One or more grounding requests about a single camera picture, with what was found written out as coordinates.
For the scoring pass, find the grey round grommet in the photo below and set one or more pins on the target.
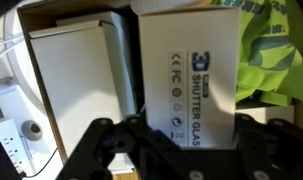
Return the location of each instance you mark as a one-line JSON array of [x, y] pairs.
[[31, 129]]

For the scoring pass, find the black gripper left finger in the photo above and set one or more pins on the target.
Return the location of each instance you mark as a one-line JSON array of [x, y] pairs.
[[101, 146]]

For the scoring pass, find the white flat carton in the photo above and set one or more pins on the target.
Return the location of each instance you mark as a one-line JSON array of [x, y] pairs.
[[91, 18]]

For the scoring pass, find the white folded carton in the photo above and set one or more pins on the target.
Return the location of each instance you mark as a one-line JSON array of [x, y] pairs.
[[77, 83]]

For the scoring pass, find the small white glasses box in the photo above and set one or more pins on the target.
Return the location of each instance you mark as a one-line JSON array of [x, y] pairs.
[[191, 40]]

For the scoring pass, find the white foam board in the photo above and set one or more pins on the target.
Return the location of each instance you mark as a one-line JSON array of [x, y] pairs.
[[37, 15]]

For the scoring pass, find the neon green printed cloth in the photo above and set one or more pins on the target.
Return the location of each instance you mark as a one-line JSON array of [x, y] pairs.
[[274, 50]]

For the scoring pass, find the white power strip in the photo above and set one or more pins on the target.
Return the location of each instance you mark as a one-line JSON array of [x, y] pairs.
[[9, 143]]

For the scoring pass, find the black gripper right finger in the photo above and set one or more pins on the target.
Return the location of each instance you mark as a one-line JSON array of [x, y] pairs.
[[277, 150]]

